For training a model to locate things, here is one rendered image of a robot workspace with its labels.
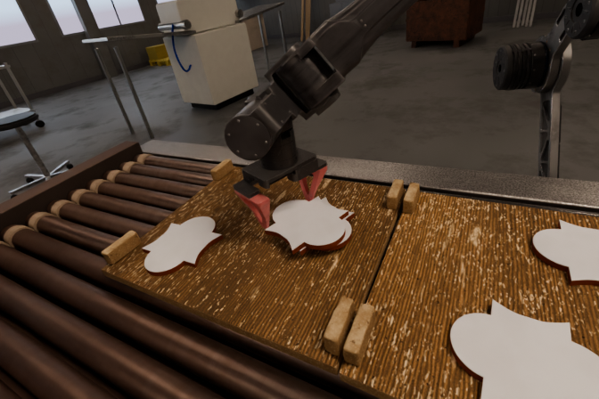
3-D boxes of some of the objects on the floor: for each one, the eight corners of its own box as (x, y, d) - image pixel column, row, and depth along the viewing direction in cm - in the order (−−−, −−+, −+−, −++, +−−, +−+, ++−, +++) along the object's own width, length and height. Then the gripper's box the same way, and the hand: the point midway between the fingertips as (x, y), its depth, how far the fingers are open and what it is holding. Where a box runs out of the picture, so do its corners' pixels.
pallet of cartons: (186, 55, 1027) (181, 38, 1003) (206, 54, 977) (201, 36, 952) (149, 66, 933) (143, 48, 908) (169, 66, 883) (163, 46, 858)
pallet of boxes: (381, 31, 860) (380, -16, 806) (370, 36, 809) (368, -13, 755) (343, 34, 919) (340, -10, 865) (332, 39, 868) (327, -7, 814)
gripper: (294, 109, 53) (305, 189, 60) (219, 139, 45) (242, 226, 53) (324, 117, 48) (332, 202, 56) (246, 150, 41) (266, 244, 48)
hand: (287, 209), depth 54 cm, fingers open, 9 cm apart
